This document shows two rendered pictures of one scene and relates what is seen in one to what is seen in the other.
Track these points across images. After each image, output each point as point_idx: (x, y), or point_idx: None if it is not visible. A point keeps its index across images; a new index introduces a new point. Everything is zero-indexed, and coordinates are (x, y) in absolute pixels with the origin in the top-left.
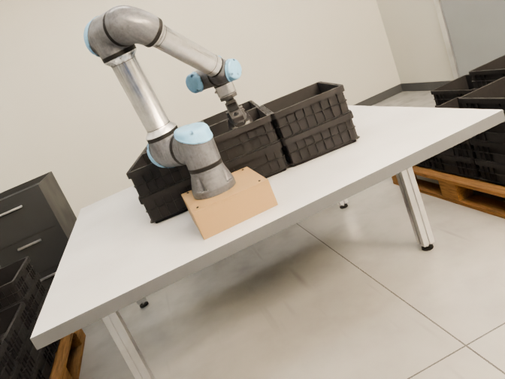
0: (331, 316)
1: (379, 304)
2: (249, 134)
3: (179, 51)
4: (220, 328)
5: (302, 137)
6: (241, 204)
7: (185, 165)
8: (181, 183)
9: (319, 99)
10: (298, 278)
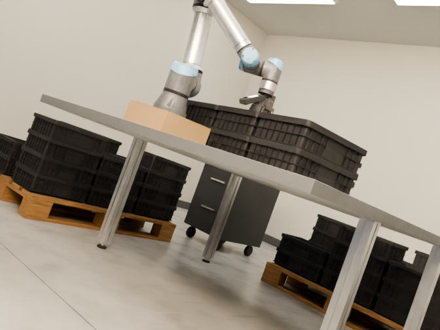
0: (181, 314)
1: None
2: (241, 118)
3: (217, 18)
4: (170, 276)
5: (260, 143)
6: (148, 114)
7: (205, 114)
8: None
9: (288, 120)
10: (243, 315)
